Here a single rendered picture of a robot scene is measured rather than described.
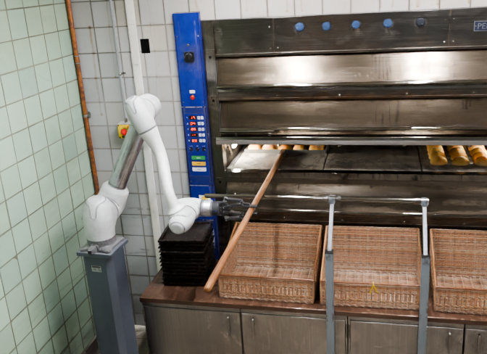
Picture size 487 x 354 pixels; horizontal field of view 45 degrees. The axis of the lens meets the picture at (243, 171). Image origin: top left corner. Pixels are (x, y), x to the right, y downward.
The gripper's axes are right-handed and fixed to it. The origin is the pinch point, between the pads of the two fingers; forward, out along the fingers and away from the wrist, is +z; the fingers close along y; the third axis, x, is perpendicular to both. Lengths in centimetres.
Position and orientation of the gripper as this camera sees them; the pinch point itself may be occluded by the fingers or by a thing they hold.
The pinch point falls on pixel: (250, 209)
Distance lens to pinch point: 303.1
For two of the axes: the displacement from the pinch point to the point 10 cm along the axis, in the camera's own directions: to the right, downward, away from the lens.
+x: -2.3, 3.3, -9.2
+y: 0.6, 9.4, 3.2
